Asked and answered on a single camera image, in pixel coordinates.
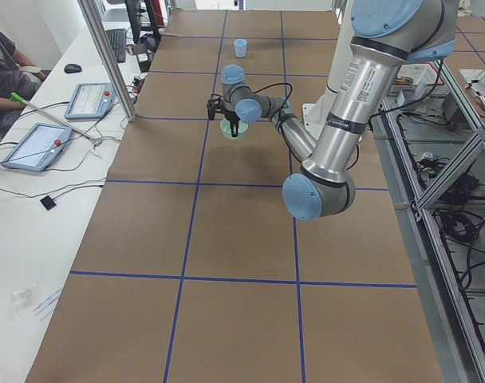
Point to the light blue plastic cup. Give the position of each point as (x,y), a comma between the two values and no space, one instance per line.
(240,47)

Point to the mint green bowl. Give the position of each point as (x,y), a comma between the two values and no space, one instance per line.
(225,129)

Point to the blue teach pendant near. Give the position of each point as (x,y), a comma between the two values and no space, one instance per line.
(38,148)

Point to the black keyboard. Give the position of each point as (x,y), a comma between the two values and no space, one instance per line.
(117,41)

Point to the green handled metal rod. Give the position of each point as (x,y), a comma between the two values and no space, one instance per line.
(17,98)

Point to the aluminium frame rail structure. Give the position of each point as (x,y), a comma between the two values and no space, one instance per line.
(435,120)

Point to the small black square device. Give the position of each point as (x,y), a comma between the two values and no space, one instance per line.
(48,202)

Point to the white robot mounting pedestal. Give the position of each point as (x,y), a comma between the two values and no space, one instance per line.
(314,115)

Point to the blue teach pendant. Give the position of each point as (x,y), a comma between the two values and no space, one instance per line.
(90,101)
(38,148)

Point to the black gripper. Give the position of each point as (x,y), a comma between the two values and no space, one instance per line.
(230,116)

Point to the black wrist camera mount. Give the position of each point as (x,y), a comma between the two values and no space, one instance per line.
(214,106)

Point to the black computer mouse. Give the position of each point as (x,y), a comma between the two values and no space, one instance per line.
(72,68)

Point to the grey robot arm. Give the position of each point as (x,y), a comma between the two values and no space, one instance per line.
(386,35)

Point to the seated person grey shirt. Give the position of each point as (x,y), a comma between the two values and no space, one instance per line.
(13,80)

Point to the clear plastic bag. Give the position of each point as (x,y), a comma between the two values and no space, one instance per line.
(29,299)

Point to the aluminium frame post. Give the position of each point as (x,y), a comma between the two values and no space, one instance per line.
(96,28)

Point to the blue teach pendant far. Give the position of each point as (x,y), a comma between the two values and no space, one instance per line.
(90,101)

